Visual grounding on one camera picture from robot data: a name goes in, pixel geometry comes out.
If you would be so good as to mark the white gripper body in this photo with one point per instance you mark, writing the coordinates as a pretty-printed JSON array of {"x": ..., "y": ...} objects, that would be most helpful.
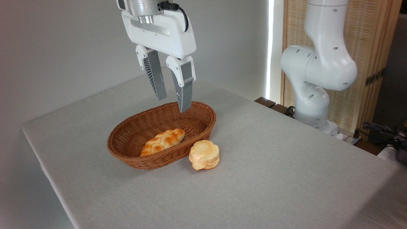
[{"x": 171, "y": 35}]

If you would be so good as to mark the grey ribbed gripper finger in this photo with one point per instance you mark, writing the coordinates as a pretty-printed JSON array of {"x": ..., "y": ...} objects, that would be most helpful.
[
  {"x": 155, "y": 76},
  {"x": 186, "y": 89}
]

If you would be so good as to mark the flower-shaped round bread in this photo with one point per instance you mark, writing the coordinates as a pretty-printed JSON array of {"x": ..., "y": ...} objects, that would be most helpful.
[{"x": 204, "y": 154}]

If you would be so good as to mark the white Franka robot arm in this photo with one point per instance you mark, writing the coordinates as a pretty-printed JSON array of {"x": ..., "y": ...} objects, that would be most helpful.
[{"x": 324, "y": 63}]

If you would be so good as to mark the long glazed bread loaf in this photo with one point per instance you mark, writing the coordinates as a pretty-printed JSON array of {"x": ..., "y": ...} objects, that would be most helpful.
[{"x": 162, "y": 141}]

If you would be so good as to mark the brown wicker oval basket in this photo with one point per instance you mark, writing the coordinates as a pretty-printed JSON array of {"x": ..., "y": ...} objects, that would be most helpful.
[{"x": 133, "y": 136}]

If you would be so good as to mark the dark wooden side table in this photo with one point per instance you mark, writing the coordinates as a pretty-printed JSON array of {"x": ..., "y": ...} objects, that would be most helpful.
[{"x": 265, "y": 102}]

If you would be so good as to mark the grey tablecloth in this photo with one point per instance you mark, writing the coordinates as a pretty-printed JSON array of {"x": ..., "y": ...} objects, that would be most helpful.
[{"x": 270, "y": 184}]

